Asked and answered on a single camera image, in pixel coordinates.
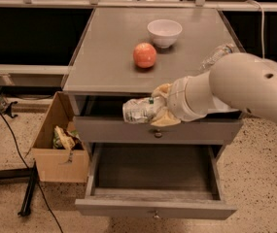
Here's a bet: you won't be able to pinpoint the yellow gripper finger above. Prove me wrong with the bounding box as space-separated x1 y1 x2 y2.
151 107 181 127
152 83 171 99

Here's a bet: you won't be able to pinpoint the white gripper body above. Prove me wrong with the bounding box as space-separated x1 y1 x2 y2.
167 77 204 122

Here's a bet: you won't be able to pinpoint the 7up soda can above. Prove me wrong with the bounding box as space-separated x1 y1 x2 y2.
122 97 165 124

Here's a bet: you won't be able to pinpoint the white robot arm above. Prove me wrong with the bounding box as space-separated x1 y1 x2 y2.
151 52 277 127

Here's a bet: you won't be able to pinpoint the brass upper drawer knob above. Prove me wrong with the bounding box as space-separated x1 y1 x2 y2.
154 130 162 138

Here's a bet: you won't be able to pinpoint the grey wooden drawer cabinet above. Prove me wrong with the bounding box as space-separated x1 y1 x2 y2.
62 6 253 148

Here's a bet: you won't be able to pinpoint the open grey lower drawer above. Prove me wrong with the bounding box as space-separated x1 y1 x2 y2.
76 144 236 220

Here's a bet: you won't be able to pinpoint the closed grey upper drawer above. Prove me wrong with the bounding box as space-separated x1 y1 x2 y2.
73 116 242 145

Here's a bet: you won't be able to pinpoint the red apple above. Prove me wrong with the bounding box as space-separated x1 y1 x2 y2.
133 43 156 68

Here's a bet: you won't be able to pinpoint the clear plastic water bottle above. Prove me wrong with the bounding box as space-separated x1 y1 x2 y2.
200 44 234 72

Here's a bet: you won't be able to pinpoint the white ceramic bowl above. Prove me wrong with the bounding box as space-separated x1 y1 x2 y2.
147 19 183 49

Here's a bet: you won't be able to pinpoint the snack bags in box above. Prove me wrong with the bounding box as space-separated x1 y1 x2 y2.
52 126 83 150

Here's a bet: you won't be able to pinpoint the brown cardboard box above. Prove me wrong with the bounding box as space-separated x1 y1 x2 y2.
31 92 89 183

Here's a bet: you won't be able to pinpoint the black floor stand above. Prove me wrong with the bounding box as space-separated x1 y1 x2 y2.
0 160 40 217

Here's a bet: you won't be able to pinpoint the grey metal rail frame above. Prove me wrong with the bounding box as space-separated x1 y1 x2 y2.
0 0 277 86

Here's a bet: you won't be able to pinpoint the black floor cable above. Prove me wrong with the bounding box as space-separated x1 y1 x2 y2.
0 95 64 233

